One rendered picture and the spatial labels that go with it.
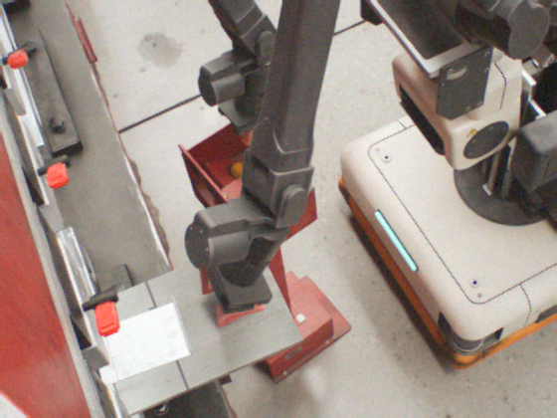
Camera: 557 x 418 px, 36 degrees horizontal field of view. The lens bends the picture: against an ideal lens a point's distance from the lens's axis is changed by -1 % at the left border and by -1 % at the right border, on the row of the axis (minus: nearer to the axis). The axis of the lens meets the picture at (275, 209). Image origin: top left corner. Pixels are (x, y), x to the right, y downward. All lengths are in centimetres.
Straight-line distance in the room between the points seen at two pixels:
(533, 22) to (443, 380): 126
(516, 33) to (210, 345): 59
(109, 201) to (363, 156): 88
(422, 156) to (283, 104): 126
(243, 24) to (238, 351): 52
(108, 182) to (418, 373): 105
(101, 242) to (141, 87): 137
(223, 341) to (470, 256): 99
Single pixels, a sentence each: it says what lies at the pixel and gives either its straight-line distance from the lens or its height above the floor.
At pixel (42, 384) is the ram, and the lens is 64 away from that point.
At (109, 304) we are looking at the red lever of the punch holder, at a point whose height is 129.
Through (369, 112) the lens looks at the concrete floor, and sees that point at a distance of 264.
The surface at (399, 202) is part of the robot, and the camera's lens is 214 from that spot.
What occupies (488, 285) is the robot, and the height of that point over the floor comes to 28.
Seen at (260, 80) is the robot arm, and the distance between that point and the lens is 148.
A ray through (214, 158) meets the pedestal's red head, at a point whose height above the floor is 74.
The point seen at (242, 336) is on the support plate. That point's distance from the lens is 122.
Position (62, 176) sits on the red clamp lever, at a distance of 102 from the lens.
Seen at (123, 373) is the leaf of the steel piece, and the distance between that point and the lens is 123.
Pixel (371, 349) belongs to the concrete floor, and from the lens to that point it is 227.
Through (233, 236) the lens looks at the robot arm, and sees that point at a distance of 104.
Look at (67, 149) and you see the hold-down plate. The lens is 158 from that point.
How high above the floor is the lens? 212
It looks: 59 degrees down
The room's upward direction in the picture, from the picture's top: 10 degrees counter-clockwise
